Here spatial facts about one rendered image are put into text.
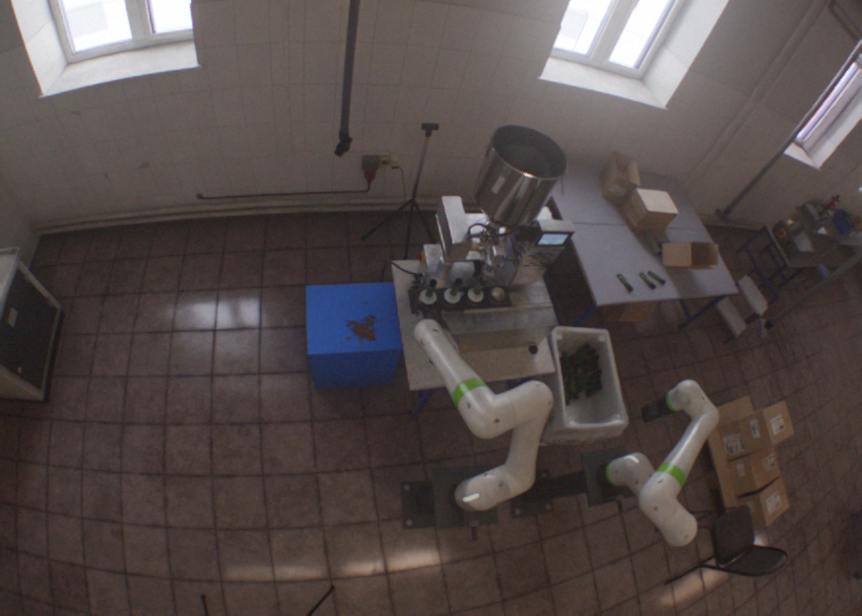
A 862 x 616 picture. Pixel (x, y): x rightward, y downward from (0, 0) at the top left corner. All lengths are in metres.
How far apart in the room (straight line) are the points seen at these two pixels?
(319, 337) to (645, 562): 2.74
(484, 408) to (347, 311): 1.26
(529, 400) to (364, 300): 1.32
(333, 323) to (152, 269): 1.78
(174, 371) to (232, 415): 0.53
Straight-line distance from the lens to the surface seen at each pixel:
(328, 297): 2.30
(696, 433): 1.64
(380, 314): 2.25
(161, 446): 2.88
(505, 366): 2.11
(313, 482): 2.60
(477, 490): 1.49
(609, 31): 3.51
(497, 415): 1.18
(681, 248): 3.06
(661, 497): 1.45
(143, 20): 3.16
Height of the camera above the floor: 2.58
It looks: 57 degrees down
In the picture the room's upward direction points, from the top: 20 degrees clockwise
